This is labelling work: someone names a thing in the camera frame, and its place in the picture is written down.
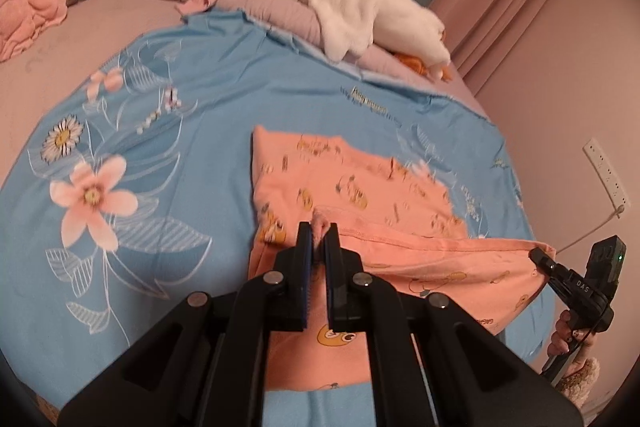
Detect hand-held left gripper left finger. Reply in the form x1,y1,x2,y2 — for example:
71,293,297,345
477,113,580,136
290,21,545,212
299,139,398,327
56,222,317,427

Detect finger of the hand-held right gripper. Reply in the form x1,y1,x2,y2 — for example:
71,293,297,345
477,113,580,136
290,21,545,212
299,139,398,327
530,248,558,279

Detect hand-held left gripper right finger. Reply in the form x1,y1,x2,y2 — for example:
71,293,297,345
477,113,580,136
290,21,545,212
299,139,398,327
322,222,586,427

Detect orange cartoon print pants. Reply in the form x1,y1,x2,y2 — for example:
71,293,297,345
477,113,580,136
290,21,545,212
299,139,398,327
247,124,559,394

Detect person's right forearm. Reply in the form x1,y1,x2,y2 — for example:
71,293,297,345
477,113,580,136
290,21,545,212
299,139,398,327
556,356,602,409

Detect person's right hand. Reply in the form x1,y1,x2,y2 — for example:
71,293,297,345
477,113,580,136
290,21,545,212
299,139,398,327
547,309,597,374

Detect white power strip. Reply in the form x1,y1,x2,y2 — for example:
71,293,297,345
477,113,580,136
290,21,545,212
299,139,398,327
582,137,632,206

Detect blue floral bed sheet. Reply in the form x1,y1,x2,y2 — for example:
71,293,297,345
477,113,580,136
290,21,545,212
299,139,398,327
0,9,557,427

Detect mauve folded duvet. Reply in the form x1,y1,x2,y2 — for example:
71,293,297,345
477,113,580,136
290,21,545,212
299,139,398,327
216,0,452,84

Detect white goose plush toy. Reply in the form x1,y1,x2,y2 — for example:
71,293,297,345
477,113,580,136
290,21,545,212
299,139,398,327
210,0,454,84

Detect bed with mauve sheet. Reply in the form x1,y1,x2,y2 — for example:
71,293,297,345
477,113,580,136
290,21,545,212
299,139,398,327
0,0,501,188

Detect pink quilted blanket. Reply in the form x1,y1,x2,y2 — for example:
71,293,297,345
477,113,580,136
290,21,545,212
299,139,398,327
0,0,84,64

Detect white power cable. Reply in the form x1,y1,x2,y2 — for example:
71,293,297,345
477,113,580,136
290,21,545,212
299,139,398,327
555,204,627,256

